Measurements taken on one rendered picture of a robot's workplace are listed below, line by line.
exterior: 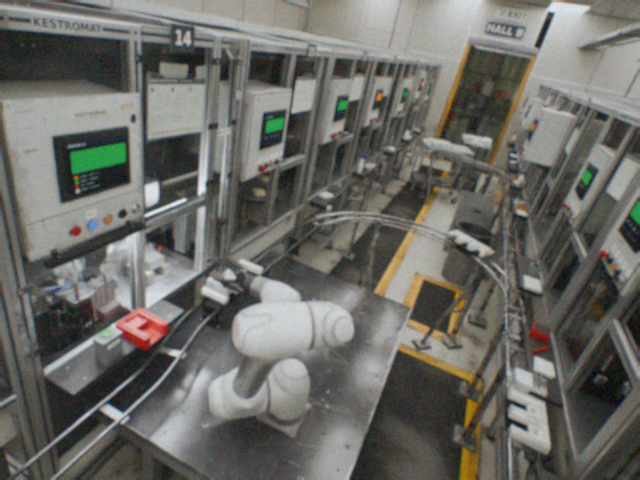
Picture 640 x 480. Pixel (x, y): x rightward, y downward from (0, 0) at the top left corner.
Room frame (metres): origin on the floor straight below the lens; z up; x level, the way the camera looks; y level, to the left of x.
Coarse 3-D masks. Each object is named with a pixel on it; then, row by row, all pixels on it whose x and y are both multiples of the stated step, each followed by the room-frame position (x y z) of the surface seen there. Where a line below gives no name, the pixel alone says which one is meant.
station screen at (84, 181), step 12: (72, 144) 1.04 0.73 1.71; (84, 144) 1.07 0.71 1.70; (96, 144) 1.11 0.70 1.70; (108, 144) 1.15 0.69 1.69; (72, 168) 1.03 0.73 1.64; (96, 168) 1.10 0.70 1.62; (108, 168) 1.14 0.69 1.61; (120, 168) 1.19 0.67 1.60; (72, 180) 1.03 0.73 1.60; (84, 180) 1.06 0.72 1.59; (96, 180) 1.10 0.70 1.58; (108, 180) 1.14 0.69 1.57; (120, 180) 1.18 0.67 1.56; (72, 192) 1.02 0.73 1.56; (84, 192) 1.06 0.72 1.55
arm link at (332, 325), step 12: (312, 312) 0.83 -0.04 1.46; (324, 312) 0.84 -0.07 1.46; (336, 312) 0.84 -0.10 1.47; (312, 324) 0.80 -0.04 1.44; (324, 324) 0.81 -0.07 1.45; (336, 324) 0.80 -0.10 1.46; (348, 324) 0.81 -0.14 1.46; (312, 336) 0.79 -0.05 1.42; (324, 336) 0.79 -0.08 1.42; (336, 336) 0.78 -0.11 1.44; (348, 336) 0.80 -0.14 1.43; (312, 348) 0.79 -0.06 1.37
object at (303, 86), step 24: (264, 72) 2.10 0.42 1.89; (312, 72) 2.66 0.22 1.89; (312, 96) 2.71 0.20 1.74; (288, 120) 2.44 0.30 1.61; (288, 144) 2.49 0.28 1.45; (288, 168) 2.93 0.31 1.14; (240, 192) 2.00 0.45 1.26; (264, 192) 2.26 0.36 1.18; (240, 216) 2.02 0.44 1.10; (264, 216) 2.30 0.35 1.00; (240, 240) 2.05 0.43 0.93
